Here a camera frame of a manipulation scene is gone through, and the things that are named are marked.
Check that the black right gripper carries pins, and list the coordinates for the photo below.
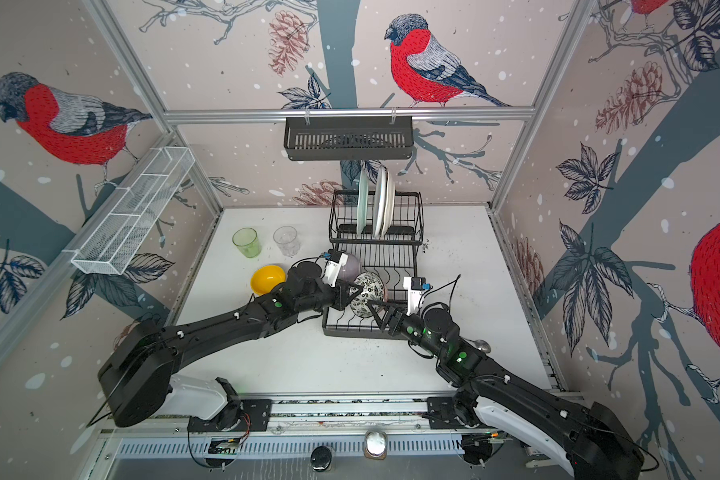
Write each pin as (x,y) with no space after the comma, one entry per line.
(398,320)

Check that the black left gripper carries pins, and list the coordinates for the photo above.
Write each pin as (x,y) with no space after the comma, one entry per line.
(343,296)

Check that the pink patterned bowl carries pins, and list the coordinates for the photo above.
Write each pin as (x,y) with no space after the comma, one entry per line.
(373,289)

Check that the lilac ceramic bowl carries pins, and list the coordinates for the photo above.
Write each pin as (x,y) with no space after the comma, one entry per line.
(349,268)

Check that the yellow bowl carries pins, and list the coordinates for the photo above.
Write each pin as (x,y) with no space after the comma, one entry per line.
(266,278)

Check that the clear glass cup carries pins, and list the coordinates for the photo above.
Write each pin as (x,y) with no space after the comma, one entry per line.
(287,240)

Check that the green glass cup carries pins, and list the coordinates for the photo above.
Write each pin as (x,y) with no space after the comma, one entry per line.
(246,240)

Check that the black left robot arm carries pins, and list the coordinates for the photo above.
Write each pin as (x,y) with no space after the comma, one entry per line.
(135,379)

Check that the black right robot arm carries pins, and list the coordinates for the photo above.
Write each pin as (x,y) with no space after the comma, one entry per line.
(588,442)

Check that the black two-tier dish rack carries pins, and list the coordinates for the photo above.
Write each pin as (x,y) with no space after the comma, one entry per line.
(392,257)

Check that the strawberry pattern plate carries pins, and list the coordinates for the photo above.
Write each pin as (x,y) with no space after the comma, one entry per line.
(380,201)

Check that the cream plate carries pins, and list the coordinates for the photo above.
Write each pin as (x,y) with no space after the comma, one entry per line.
(389,206)

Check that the green floral plate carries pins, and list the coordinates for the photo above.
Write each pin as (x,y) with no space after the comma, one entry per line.
(362,202)

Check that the silver round button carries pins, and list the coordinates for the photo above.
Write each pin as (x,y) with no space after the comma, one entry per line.
(375,445)

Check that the black round knob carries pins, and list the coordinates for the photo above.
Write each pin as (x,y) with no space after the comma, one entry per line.
(321,458)

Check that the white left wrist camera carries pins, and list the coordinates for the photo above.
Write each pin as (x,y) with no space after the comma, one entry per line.
(335,262)

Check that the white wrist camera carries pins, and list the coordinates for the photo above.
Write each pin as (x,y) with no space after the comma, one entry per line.
(335,262)
(416,288)

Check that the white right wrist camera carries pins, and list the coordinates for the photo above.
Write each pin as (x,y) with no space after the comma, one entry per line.
(416,288)

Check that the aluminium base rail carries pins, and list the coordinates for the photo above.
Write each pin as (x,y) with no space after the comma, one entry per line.
(292,429)

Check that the black hanging wall basket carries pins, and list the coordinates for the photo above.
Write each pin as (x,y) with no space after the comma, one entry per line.
(348,139)

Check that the white mesh wall shelf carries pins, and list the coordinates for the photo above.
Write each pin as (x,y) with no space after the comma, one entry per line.
(138,205)

